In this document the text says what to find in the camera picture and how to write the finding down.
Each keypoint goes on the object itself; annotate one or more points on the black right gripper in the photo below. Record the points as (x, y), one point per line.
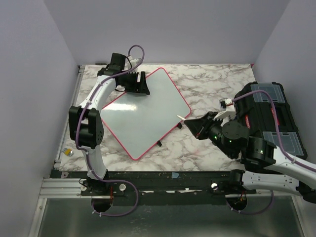
(198, 127)

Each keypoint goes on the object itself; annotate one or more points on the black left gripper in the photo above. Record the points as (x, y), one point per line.
(140, 87)

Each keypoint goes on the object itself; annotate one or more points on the pink framed whiteboard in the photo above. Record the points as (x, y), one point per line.
(137, 122)

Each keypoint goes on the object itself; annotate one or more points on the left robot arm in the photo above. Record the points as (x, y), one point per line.
(85, 123)

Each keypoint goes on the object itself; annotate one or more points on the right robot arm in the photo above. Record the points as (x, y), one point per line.
(266, 166)

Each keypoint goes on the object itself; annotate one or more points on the small yellow grey object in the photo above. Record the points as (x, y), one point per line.
(68, 152)

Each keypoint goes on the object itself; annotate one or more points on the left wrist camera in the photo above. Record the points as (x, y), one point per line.
(134, 61)

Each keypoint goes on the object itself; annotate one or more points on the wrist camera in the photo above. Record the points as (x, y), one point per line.
(134, 61)
(228, 112)

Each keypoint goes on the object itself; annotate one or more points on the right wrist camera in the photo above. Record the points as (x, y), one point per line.
(228, 112)

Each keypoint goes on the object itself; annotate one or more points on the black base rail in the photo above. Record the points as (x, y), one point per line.
(125, 188)

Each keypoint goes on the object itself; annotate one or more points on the aluminium frame rail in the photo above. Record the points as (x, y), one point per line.
(59, 184)

